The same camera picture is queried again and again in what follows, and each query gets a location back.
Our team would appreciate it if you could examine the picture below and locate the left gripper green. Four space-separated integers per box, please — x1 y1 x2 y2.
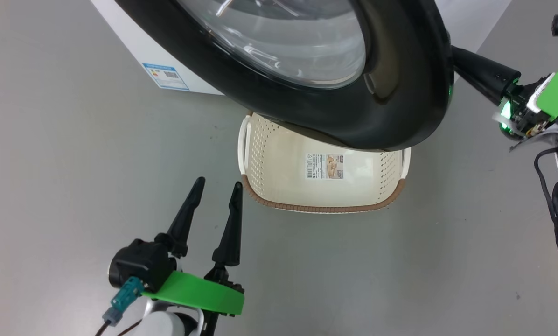
143 177 245 316

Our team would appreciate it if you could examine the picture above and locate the black round glass door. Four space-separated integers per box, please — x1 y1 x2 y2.
113 0 455 152

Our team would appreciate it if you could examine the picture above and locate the cream perforated laundry basket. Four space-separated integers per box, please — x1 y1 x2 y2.
237 112 411 214

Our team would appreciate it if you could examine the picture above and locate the basket bottom product label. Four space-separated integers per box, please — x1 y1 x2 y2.
306 153 344 180

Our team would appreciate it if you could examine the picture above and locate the white washing machine body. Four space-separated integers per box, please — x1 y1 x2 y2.
91 0 513 96

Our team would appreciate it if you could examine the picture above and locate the blue energy label sticker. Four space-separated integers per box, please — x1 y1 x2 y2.
142 63 189 90

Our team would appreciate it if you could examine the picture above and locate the left teal camera cable plug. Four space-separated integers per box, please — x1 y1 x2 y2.
95 276 145 336

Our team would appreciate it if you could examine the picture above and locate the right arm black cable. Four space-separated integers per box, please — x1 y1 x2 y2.
534 147 558 277

